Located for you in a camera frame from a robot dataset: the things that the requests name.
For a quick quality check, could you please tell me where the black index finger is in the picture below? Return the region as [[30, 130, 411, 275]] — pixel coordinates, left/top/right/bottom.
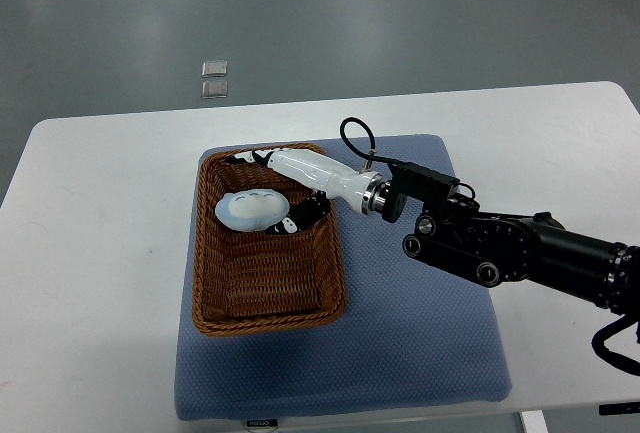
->
[[225, 151, 273, 165]]

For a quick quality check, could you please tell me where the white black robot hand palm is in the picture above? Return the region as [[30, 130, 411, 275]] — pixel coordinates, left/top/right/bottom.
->
[[267, 148, 384, 215]]

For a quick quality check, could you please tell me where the black thumb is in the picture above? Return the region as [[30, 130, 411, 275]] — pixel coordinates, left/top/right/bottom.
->
[[266, 194, 331, 234]]

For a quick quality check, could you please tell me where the light blue plush toy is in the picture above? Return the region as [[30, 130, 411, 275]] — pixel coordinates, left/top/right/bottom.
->
[[215, 189, 290, 232]]

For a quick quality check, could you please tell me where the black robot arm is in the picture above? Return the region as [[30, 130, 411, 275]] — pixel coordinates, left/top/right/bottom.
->
[[226, 148, 639, 319]]

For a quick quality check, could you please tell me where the brown wicker basket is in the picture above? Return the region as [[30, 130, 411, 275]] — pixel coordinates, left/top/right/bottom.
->
[[189, 150, 347, 337]]

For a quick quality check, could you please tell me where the upper metal floor plate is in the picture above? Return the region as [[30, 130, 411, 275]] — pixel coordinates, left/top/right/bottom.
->
[[201, 59, 228, 78]]

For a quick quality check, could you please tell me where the blue cushion mat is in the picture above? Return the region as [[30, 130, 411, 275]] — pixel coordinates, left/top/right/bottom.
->
[[172, 133, 515, 423]]

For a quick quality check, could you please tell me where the black label tag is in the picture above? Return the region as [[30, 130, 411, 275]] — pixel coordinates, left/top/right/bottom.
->
[[246, 419, 273, 428]]

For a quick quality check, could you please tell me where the white table leg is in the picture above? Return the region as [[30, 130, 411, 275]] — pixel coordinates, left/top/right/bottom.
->
[[519, 410, 549, 433]]

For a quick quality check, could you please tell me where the black table control panel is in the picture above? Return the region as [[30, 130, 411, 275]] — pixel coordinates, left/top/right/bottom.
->
[[598, 401, 640, 416]]

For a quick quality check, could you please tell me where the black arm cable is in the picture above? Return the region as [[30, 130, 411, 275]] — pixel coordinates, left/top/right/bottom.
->
[[339, 117, 477, 204]]

